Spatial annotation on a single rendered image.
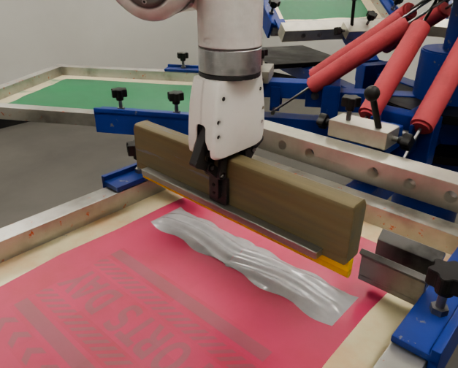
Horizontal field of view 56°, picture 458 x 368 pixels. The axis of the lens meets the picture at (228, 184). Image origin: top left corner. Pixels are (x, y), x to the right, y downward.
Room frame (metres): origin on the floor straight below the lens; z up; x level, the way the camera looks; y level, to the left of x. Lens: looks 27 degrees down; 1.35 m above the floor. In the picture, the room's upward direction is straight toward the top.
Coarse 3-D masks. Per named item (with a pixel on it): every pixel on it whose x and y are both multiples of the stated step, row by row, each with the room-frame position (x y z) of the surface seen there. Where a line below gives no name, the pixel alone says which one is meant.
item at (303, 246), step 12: (144, 168) 0.61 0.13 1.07; (156, 180) 0.58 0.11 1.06; (168, 180) 0.57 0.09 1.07; (180, 192) 0.55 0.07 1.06; (192, 192) 0.53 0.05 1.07; (204, 204) 0.52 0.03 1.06; (216, 204) 0.50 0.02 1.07; (228, 204) 0.50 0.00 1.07; (228, 216) 0.48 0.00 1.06; (240, 216) 0.47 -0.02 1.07; (252, 216) 0.47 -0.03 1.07; (252, 228) 0.46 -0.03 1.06; (264, 228) 0.44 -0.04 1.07; (276, 228) 0.44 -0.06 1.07; (276, 240) 0.43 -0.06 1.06; (288, 240) 0.42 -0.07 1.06; (300, 240) 0.42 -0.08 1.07; (300, 252) 0.41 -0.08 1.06; (312, 252) 0.40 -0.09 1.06
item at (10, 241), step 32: (96, 192) 0.68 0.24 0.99; (128, 192) 0.69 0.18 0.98; (352, 192) 0.68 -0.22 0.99; (32, 224) 0.57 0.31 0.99; (64, 224) 0.60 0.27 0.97; (384, 224) 0.61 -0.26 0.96; (416, 224) 0.58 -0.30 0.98; (448, 224) 0.57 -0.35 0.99; (0, 256) 0.52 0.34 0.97; (384, 352) 0.32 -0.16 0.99
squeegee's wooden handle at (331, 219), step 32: (160, 128) 0.62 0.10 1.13; (160, 160) 0.60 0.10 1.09; (256, 160) 0.50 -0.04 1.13; (256, 192) 0.47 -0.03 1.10; (288, 192) 0.44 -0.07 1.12; (320, 192) 0.42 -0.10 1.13; (288, 224) 0.44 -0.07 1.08; (320, 224) 0.41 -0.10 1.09; (352, 224) 0.38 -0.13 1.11; (352, 256) 0.39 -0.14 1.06
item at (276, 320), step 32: (288, 256) 0.54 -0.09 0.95; (192, 288) 0.46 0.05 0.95; (224, 288) 0.46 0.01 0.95; (256, 288) 0.46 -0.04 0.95; (352, 288) 0.46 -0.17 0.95; (256, 320) 0.40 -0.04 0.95; (288, 320) 0.40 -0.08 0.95; (352, 320) 0.40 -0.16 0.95; (288, 352) 0.35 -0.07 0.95; (320, 352) 0.35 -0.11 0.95
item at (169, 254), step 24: (144, 216) 0.66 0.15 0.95; (216, 216) 0.66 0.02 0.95; (96, 240) 0.58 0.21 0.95; (120, 240) 0.58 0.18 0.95; (144, 240) 0.58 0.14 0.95; (168, 240) 0.58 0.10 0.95; (48, 264) 0.52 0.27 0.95; (72, 264) 0.52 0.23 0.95; (168, 264) 0.52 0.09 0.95; (192, 264) 0.52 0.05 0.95; (216, 264) 0.52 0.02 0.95; (0, 288) 0.46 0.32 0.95; (24, 288) 0.46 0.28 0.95; (0, 360) 0.34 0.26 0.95
